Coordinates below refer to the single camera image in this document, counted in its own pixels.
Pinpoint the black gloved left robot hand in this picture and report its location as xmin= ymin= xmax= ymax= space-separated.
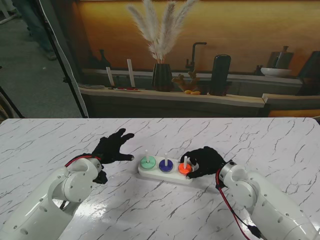
xmin=91 ymin=128 xmax=136 ymax=165

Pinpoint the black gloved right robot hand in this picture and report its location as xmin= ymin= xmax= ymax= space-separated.
xmin=180 ymin=146 xmax=227 ymax=180

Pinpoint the small orange ring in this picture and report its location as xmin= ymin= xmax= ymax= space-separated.
xmin=177 ymin=162 xmax=193 ymax=175

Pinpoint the large green ring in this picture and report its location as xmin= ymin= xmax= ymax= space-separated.
xmin=139 ymin=156 xmax=157 ymax=170

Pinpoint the medium purple ring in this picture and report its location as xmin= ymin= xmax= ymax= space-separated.
xmin=158 ymin=159 xmax=174 ymax=173

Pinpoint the white Hanoi base with rods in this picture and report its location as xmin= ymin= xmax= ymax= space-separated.
xmin=137 ymin=149 xmax=198 ymax=185

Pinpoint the black backdrop stand pole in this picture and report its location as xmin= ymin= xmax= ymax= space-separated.
xmin=34 ymin=0 xmax=89 ymax=119

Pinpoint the black stand leg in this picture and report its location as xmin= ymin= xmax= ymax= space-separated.
xmin=0 ymin=84 xmax=25 ymax=119

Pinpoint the printed kitchen backdrop banner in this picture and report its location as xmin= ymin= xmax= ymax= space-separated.
xmin=34 ymin=0 xmax=320 ymax=119

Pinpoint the person in jeans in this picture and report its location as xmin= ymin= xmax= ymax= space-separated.
xmin=14 ymin=0 xmax=57 ymax=61

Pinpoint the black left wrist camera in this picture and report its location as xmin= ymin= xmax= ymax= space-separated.
xmin=92 ymin=170 xmax=109 ymax=185

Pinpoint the red cable on left arm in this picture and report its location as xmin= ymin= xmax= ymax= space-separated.
xmin=64 ymin=155 xmax=102 ymax=168

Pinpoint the red cable on arm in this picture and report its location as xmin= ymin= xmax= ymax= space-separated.
xmin=215 ymin=168 xmax=262 ymax=240
xmin=64 ymin=155 xmax=102 ymax=168

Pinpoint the red cable on right arm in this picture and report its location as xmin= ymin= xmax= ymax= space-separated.
xmin=215 ymin=168 xmax=262 ymax=240

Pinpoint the white desk frame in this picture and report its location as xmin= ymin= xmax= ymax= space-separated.
xmin=0 ymin=0 xmax=19 ymax=25

